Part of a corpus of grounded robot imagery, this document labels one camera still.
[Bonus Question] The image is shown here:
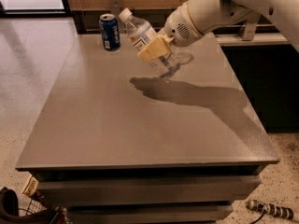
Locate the metal wall bracket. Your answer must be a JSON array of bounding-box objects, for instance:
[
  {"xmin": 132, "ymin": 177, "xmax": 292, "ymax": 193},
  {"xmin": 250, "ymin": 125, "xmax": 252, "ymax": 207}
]
[
  {"xmin": 238, "ymin": 11, "xmax": 261, "ymax": 41},
  {"xmin": 109, "ymin": 0, "xmax": 123, "ymax": 18}
]

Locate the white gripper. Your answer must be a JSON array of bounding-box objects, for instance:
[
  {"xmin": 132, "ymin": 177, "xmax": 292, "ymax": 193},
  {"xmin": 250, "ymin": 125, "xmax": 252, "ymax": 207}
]
[{"xmin": 136, "ymin": 2, "xmax": 203, "ymax": 63}]

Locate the grey upper drawer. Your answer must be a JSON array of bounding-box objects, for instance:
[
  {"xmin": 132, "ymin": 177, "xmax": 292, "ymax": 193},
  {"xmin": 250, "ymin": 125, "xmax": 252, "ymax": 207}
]
[{"xmin": 38, "ymin": 175, "xmax": 261, "ymax": 206}]

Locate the right metal wall bracket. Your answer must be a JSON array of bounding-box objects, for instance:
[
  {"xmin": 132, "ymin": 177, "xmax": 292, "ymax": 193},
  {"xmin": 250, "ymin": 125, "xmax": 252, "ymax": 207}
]
[{"xmin": 238, "ymin": 11, "xmax": 261, "ymax": 41}]

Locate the grey drawer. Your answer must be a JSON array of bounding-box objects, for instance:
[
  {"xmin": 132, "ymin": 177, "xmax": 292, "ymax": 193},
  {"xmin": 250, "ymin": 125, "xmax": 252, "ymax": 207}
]
[
  {"xmin": 67, "ymin": 205, "xmax": 233, "ymax": 224},
  {"xmin": 38, "ymin": 175, "xmax": 261, "ymax": 206}
]

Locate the blue Pepsi can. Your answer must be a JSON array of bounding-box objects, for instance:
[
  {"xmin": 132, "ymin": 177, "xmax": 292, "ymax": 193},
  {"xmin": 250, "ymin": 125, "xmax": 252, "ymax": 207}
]
[{"xmin": 99, "ymin": 13, "xmax": 121, "ymax": 51}]

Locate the left metal wall bracket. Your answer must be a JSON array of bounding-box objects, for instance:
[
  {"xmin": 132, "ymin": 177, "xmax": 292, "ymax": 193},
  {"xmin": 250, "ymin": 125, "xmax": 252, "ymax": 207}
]
[{"xmin": 109, "ymin": 0, "xmax": 123, "ymax": 18}]

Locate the black wire basket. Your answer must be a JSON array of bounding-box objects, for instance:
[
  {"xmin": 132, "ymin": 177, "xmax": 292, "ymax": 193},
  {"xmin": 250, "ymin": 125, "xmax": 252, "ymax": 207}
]
[{"xmin": 0, "ymin": 187, "xmax": 68, "ymax": 224}]

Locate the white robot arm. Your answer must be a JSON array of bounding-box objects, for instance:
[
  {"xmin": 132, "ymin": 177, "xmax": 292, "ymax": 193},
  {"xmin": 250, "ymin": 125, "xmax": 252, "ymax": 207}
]
[{"xmin": 138, "ymin": 0, "xmax": 299, "ymax": 62}]

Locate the blue labelled plastic bottle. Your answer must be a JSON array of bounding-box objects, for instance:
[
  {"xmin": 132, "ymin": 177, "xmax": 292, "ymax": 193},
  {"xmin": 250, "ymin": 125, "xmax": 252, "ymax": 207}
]
[{"xmin": 119, "ymin": 8, "xmax": 180, "ymax": 79}]

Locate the grey lower drawer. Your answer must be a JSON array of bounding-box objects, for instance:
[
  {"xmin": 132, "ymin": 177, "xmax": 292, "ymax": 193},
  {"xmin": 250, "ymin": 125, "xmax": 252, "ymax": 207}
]
[{"xmin": 67, "ymin": 205, "xmax": 233, "ymax": 224}]

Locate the tan snack packet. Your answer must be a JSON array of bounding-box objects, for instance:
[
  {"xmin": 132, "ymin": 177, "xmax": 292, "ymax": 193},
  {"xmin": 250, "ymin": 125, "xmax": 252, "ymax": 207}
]
[{"xmin": 21, "ymin": 175, "xmax": 38, "ymax": 197}]

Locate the clear plastic water bottle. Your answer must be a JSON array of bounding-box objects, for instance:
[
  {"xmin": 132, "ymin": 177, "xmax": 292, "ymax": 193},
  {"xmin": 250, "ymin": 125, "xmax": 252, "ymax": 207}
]
[{"xmin": 174, "ymin": 46, "xmax": 193, "ymax": 65}]

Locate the grey side shelf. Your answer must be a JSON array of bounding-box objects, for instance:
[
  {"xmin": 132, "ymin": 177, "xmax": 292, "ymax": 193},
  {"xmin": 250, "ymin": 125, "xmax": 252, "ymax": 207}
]
[{"xmin": 215, "ymin": 32, "xmax": 289, "ymax": 48}]

